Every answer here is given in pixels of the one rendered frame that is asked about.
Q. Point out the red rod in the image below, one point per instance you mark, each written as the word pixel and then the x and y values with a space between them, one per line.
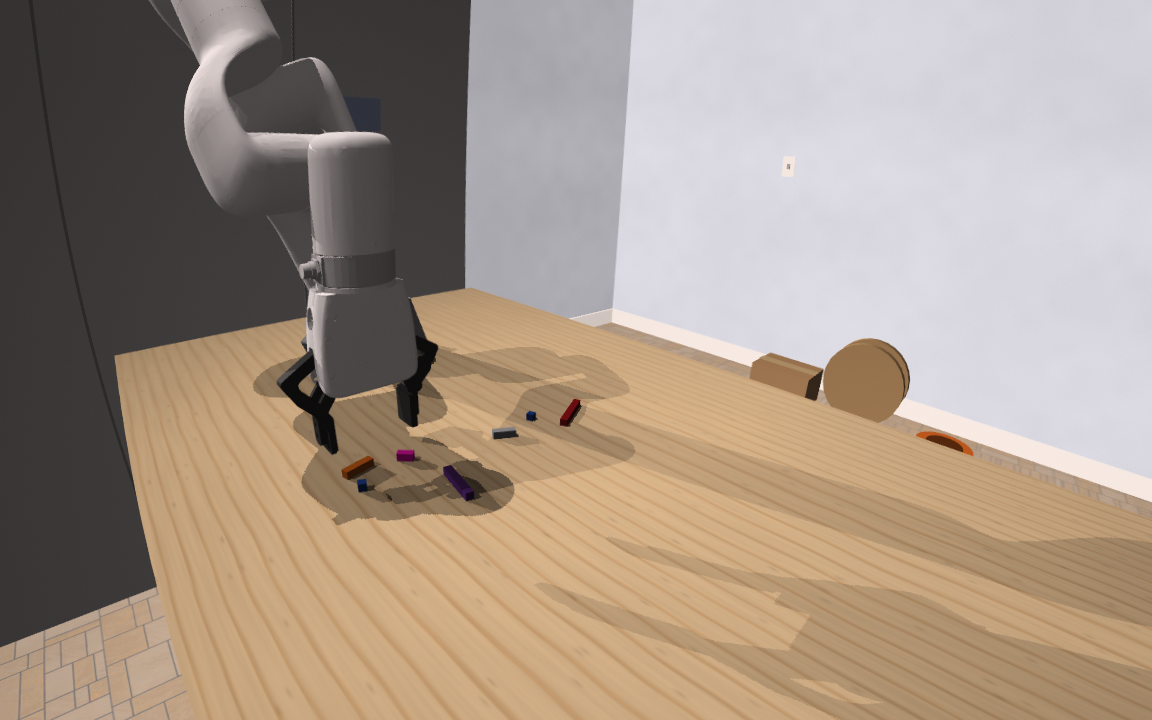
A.
pixel 570 412

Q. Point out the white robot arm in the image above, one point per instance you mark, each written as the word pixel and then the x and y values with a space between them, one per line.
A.
pixel 350 173

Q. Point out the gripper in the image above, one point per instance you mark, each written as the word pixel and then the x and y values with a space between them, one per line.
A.
pixel 371 344

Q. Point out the orange rectangular bar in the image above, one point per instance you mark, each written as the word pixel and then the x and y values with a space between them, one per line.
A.
pixel 357 467

